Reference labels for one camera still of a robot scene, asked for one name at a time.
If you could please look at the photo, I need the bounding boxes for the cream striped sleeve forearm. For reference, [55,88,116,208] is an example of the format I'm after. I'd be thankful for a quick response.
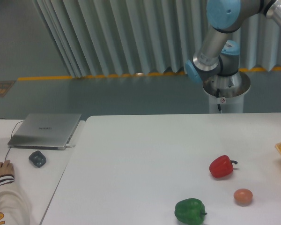
[0,174,30,225]

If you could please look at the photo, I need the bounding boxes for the pleated grey curtain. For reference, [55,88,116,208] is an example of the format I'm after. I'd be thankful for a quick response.
[34,0,281,78]

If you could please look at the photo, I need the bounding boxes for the dark grey small device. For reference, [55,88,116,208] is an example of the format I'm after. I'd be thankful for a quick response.
[29,150,46,168]

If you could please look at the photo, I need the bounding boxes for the brown egg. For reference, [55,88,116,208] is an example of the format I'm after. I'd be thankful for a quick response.
[233,188,253,205]

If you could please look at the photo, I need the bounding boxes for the silver closed laptop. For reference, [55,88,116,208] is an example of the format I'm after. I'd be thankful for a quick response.
[8,113,81,150]

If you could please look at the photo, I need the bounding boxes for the white side table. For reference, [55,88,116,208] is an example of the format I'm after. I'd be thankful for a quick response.
[0,120,85,225]

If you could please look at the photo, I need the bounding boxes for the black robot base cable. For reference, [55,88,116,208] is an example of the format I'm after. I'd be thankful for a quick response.
[215,88,223,114]

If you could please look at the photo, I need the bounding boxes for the black mouse cable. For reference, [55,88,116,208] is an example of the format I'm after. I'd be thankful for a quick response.
[0,118,25,162]

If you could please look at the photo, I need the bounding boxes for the red bell pepper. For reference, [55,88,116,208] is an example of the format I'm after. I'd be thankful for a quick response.
[209,155,238,178]

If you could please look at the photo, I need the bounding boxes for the green bell pepper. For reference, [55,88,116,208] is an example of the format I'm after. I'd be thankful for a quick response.
[174,198,207,225]

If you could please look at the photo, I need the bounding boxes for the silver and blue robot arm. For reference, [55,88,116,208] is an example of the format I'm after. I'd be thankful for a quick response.
[185,0,281,83]

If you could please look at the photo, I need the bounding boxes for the person's hand on mouse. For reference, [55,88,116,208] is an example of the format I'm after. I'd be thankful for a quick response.
[0,160,15,177]

